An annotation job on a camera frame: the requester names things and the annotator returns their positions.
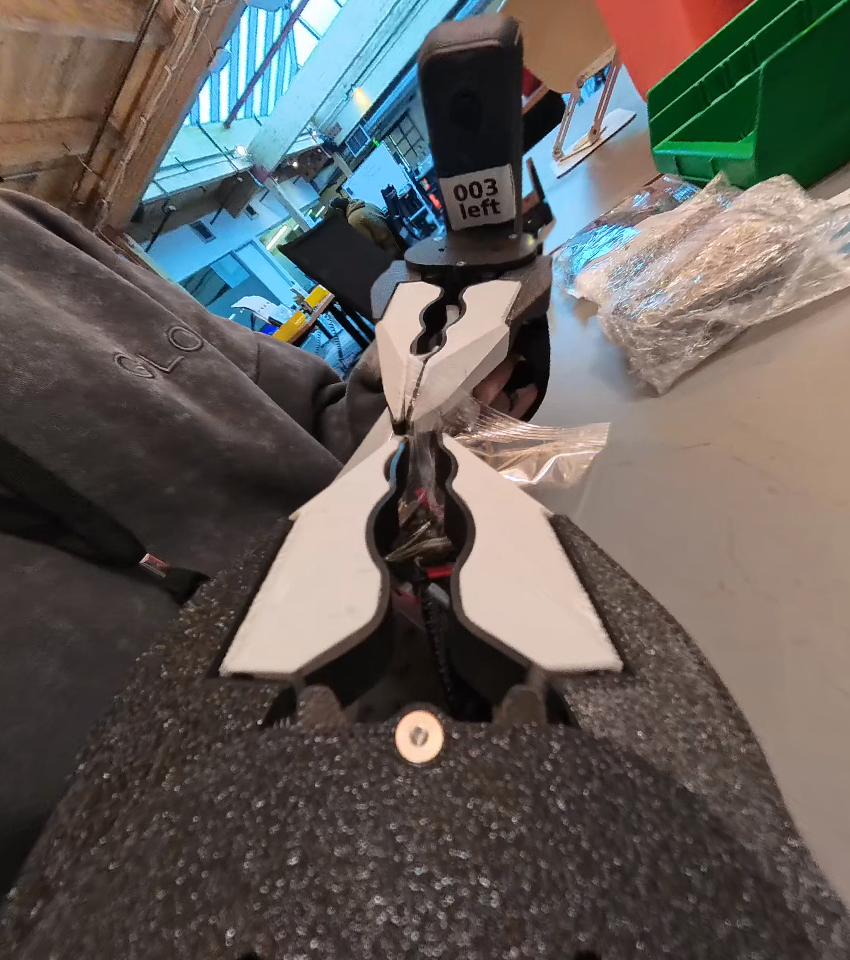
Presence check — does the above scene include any person's left forearm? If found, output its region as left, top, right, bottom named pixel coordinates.
left=192, top=307, right=396, bottom=481

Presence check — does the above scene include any person's left hand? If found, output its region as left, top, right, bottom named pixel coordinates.
left=470, top=358, right=540, bottom=421

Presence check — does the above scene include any beige flat device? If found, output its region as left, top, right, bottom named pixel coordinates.
left=500, top=0, right=636, bottom=180

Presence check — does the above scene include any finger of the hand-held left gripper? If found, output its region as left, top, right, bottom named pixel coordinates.
left=374, top=281, right=451, bottom=436
left=412, top=279, right=525, bottom=426

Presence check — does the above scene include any orange plastic bin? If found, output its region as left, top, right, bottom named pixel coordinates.
left=593, top=0, right=756, bottom=99

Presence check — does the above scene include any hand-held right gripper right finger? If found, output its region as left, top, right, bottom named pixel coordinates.
left=438, top=433, right=624, bottom=678

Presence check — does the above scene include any small clear parts bag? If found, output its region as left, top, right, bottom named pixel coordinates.
left=387, top=405, right=613, bottom=594

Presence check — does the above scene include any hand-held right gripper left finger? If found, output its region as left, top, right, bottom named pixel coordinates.
left=218, top=437, right=407, bottom=689

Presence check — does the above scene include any green plastic bin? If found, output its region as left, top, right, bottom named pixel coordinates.
left=646, top=0, right=850, bottom=189

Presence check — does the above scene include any large bubble wrap packet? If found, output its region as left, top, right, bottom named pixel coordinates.
left=578, top=176, right=850, bottom=395

